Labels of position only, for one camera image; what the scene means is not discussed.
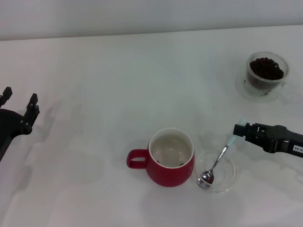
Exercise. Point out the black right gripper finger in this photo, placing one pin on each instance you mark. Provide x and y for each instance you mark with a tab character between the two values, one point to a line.
246	129
256	143

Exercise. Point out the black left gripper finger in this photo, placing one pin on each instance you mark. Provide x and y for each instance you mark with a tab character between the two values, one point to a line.
29	114
6	95

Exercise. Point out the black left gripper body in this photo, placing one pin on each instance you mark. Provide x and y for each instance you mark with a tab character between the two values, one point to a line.
8	127

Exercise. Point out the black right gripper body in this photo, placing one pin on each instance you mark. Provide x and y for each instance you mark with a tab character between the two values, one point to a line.
284	142

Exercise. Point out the red ceramic mug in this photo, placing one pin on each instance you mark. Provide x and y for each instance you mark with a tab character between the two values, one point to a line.
170	175

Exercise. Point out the coffee beans heap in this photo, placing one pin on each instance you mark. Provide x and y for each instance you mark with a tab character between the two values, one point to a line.
266	68

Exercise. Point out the clear glass saucer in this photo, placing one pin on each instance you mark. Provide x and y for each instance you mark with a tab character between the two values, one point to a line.
243	91

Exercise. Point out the small clear glass dish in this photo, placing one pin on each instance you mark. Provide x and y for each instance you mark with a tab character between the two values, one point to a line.
225	175

